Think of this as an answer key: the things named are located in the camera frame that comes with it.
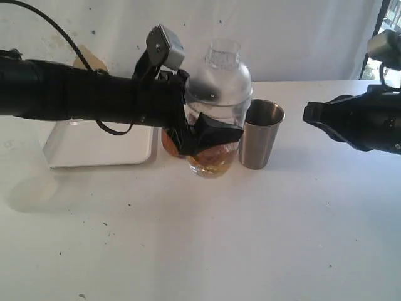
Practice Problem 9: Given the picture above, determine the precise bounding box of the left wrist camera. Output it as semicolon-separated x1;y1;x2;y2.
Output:
132;24;185;82

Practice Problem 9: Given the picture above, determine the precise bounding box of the clear plastic dome lid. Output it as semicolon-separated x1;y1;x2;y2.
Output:
185;38;253;107

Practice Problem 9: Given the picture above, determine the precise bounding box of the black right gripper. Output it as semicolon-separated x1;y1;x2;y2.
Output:
302;85;400;155

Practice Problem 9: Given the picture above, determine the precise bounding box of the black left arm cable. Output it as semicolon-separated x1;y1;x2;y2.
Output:
0;0;134;137

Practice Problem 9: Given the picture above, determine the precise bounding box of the white rectangular tray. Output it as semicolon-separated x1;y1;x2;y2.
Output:
42;120;154;168

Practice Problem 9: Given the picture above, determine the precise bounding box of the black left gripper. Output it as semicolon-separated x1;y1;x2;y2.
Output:
133;69;244;156

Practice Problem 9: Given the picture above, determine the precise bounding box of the clear plastic shaker cup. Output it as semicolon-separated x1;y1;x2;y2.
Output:
185;98;251;177

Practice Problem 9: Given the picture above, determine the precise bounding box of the pile of wooden blocks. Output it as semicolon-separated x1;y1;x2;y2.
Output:
186;142;239;177

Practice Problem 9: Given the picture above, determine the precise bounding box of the brown wooden cup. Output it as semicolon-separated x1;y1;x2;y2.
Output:
161;129;186;158

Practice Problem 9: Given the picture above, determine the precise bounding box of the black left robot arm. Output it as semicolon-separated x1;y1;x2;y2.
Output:
1;49;243;156

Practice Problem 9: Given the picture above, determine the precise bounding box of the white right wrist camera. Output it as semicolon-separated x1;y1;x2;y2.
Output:
367;29;400;71

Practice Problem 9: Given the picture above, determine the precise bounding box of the frosted translucent plastic cup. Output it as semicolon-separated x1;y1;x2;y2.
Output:
1;117;57;212

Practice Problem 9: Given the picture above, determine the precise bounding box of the stainless steel cup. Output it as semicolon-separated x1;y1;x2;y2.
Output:
239;99;285;170

